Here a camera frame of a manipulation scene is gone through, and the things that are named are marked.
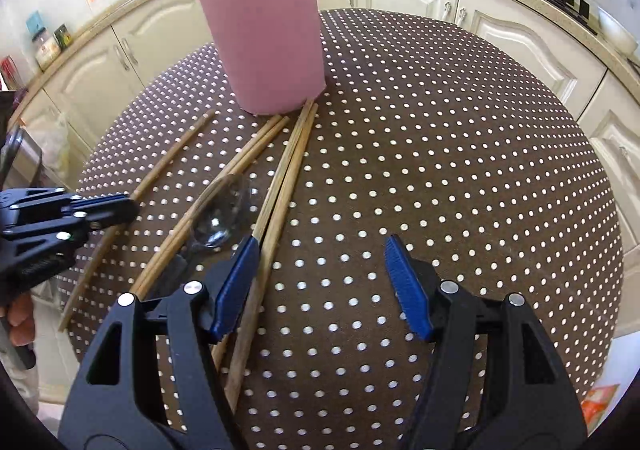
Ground person's left hand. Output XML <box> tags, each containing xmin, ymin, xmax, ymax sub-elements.
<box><xmin>0</xmin><ymin>291</ymin><xmax>37</xmax><ymax>348</ymax></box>

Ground brown polka-dot tablecloth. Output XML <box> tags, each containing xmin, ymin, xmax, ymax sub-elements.
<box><xmin>57</xmin><ymin>7</ymin><xmax>626</xmax><ymax>450</ymax></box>

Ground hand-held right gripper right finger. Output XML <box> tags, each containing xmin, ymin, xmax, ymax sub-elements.
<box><xmin>384</xmin><ymin>235</ymin><xmax>590</xmax><ymax>450</ymax></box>

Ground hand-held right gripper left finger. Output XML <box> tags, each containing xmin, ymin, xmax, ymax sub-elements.
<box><xmin>57</xmin><ymin>235</ymin><xmax>262</xmax><ymax>450</ymax></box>

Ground bunch of wooden chopsticks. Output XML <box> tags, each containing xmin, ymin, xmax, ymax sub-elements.
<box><xmin>127</xmin><ymin>0</ymin><xmax>321</xmax><ymax>413</ymax></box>

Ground red utensil holder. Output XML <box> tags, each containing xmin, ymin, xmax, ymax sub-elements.
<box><xmin>0</xmin><ymin>55</ymin><xmax>18</xmax><ymax>91</ymax></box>

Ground glass jar beige contents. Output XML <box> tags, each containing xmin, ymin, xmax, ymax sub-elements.
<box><xmin>34</xmin><ymin>32</ymin><xmax>62</xmax><ymax>72</ymax></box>

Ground single wooden chopstick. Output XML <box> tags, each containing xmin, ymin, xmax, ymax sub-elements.
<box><xmin>57</xmin><ymin>109</ymin><xmax>217</xmax><ymax>332</ymax></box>

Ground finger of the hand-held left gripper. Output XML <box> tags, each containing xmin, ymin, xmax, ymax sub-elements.
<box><xmin>0</xmin><ymin>211</ymin><xmax>138</xmax><ymax>262</ymax></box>
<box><xmin>0</xmin><ymin>187</ymin><xmax>142</xmax><ymax>226</ymax></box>

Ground pink cup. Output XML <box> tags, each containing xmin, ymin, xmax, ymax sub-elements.
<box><xmin>195</xmin><ymin>0</ymin><xmax>327</xmax><ymax>117</ymax></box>

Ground silver metal spoon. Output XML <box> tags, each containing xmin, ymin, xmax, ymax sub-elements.
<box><xmin>147</xmin><ymin>172</ymin><xmax>253</xmax><ymax>298</ymax></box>

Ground white bowl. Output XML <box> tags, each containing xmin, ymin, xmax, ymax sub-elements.
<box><xmin>596</xmin><ymin>7</ymin><xmax>640</xmax><ymax>57</ymax></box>

